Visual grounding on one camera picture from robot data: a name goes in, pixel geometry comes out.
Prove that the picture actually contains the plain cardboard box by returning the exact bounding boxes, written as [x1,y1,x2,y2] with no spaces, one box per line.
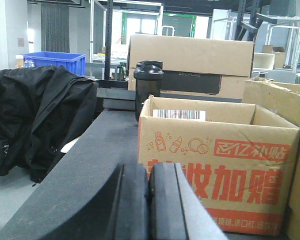
[242,80,300,240]

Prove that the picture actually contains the blue plastic crate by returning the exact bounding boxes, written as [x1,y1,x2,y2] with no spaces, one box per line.
[23,51,86,76]

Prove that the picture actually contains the black jacket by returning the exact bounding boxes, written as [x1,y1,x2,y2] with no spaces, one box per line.
[0,65,98,183]

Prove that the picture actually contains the grey chair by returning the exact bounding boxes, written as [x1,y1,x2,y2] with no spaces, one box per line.
[267,69,296,84]

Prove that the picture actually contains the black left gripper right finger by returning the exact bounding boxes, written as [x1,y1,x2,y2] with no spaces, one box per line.
[149,163,227,240]

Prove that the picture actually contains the orange printed cardboard box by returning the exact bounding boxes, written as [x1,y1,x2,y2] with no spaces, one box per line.
[138,97,300,236]

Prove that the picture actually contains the black shaker bottle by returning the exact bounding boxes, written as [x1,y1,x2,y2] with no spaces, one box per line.
[133,60,164,122]

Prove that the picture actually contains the large brown EcoFlow carton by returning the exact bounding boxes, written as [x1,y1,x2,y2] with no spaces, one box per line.
[128,34,254,100]

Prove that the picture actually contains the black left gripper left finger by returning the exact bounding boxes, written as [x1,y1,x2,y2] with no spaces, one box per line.
[39,163,149,240]

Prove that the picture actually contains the white bin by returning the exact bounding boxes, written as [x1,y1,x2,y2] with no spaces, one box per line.
[252,52,275,70]

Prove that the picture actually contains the black foam board stack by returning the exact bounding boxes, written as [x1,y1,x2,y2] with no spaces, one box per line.
[96,79,242,111]

